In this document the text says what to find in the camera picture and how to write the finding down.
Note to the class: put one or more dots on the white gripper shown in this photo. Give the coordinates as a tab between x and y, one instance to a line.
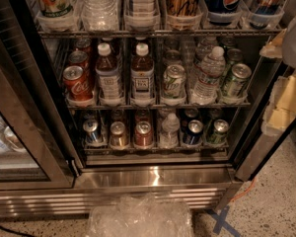
295	41

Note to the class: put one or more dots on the green can bottom shelf front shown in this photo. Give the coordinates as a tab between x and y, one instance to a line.
217	132

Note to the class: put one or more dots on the green can shelf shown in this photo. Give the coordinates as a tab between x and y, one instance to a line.
217	132
233	56
236	80

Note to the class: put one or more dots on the green can middle shelf front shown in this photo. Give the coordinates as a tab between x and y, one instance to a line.
236	80

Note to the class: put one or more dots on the water bottle middle shelf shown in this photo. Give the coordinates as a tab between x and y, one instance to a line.
209	70

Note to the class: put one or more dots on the water bottle shelf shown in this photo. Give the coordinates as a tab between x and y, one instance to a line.
169	131
209	70

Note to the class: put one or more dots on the right fridge door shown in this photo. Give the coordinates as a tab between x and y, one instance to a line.
257	154

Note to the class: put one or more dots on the white green soda can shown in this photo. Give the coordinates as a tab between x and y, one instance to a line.
173	81

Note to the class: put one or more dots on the blue can bottom shelf front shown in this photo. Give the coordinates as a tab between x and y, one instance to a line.
193	132

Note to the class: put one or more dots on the blue can shelf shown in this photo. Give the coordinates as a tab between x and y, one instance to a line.
93	131
193	132

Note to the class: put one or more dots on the silver can behind soda can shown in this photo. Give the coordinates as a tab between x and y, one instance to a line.
172	57

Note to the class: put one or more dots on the water bottle bottom shelf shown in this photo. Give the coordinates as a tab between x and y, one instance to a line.
169	131

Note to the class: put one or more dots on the steel fridge base grille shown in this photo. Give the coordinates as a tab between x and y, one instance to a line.
199	186

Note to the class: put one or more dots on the red can bottom shelf front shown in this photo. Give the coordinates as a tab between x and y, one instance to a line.
143	134

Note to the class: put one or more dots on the top shelf clear bottle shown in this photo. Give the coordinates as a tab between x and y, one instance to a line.
141	0

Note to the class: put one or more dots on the brown can bottom shelf front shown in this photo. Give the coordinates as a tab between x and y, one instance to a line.
118	134

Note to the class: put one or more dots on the top shelf water bottle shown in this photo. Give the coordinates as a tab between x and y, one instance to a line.
100	15

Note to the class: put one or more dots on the blue can bottom shelf left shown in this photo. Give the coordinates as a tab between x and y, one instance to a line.
93	131

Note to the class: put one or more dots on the red cola can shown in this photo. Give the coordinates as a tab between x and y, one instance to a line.
79	58
83	45
77	83

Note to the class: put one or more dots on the red cola can front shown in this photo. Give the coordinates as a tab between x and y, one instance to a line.
77	83

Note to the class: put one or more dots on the left fridge glass door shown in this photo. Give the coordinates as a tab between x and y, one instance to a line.
29	155

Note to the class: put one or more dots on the right tea bottle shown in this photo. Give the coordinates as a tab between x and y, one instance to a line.
142	73

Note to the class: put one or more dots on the tea bottle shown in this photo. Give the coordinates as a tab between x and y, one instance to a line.
142	73
108	73

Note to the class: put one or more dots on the blue tape cross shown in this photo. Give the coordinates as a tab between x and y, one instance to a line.
221	223

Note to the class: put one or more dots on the left tea bottle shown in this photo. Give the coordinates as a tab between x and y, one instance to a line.
108	73

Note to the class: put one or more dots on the clear plastic bag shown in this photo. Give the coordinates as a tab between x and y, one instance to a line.
146	216

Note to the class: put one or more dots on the top wire shelf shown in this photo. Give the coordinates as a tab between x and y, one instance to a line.
162	33

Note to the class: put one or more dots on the wire shelf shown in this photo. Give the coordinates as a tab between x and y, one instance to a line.
162	33
161	106
153	149

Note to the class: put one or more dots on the bottom wire shelf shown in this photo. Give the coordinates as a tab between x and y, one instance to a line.
153	149

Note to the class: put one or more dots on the middle wire shelf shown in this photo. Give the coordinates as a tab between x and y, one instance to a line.
161	106

